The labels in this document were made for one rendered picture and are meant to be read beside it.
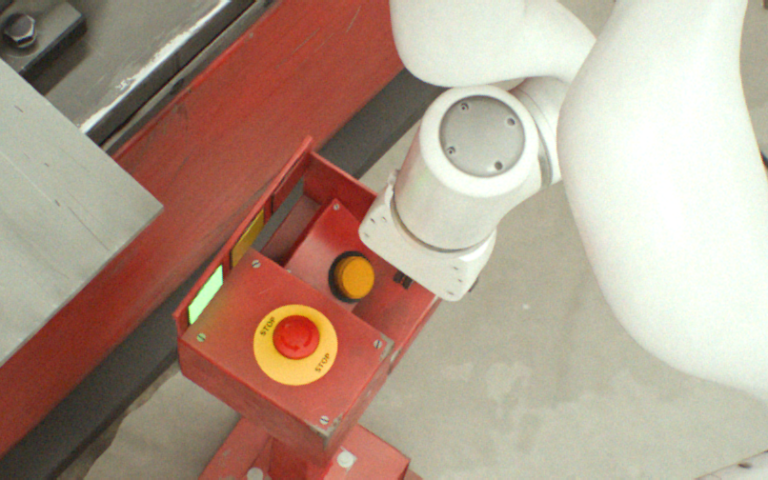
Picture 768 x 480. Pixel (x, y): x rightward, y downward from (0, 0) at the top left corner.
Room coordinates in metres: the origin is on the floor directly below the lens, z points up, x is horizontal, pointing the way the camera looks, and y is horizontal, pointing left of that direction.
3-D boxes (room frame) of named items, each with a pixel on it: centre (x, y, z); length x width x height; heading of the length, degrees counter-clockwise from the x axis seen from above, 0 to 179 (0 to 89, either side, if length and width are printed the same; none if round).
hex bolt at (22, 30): (0.67, 0.32, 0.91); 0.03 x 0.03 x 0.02
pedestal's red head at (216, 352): (0.52, 0.04, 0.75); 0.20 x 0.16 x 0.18; 155
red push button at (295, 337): (0.48, 0.05, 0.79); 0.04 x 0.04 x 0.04
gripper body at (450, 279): (0.54, -0.04, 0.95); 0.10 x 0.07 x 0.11; 65
